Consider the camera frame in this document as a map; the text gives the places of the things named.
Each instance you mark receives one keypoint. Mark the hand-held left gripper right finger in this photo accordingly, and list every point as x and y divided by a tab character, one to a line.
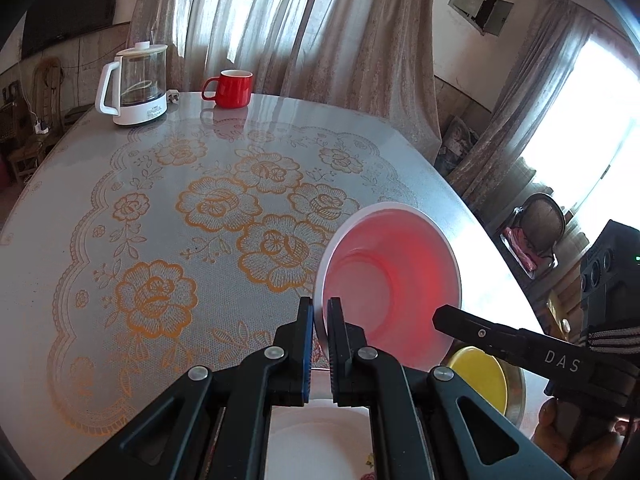
331	345

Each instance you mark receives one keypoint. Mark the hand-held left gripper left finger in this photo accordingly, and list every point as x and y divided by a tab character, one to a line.
308	355

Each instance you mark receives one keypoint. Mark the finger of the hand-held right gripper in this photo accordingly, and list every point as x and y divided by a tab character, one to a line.
475	329

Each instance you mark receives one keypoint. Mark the yellow plastic bowl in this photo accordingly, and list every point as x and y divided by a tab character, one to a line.
480	377

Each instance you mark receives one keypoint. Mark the stainless steel basin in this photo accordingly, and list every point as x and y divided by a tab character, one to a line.
515	395

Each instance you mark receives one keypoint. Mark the red plastic bowl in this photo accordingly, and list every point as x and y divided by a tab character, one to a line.
390	280

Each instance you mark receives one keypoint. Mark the small plain white dish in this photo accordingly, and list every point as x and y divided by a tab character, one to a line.
320	447

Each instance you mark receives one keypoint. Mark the person's right hand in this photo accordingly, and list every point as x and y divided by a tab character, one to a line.
595	460

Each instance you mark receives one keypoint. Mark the pink cloth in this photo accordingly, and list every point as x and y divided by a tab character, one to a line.
522	247

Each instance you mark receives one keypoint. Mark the dark round-back chair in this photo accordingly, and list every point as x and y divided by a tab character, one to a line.
542	217

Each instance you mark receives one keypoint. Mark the beige patterned window curtain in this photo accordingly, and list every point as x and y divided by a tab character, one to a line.
530	110
310	35

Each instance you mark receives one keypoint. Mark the floral lace table cover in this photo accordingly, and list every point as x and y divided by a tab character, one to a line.
100	240

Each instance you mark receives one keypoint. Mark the red mug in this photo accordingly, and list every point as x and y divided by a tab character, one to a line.
232	89

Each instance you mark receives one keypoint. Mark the white power plug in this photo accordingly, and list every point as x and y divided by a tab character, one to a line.
173	97

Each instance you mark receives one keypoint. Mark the white glass electric kettle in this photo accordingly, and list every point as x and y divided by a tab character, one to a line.
137	85

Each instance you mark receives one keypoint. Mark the white power strip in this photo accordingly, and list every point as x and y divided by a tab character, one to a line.
41	127

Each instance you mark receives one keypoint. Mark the wooden chair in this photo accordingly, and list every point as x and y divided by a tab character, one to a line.
42	105

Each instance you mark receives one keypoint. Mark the black flat television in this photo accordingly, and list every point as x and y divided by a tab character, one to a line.
75	15

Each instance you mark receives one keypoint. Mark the dark bundle by wall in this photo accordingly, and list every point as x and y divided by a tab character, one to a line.
457	142

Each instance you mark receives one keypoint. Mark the grey wall electrical panel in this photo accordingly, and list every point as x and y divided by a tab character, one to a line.
480	0

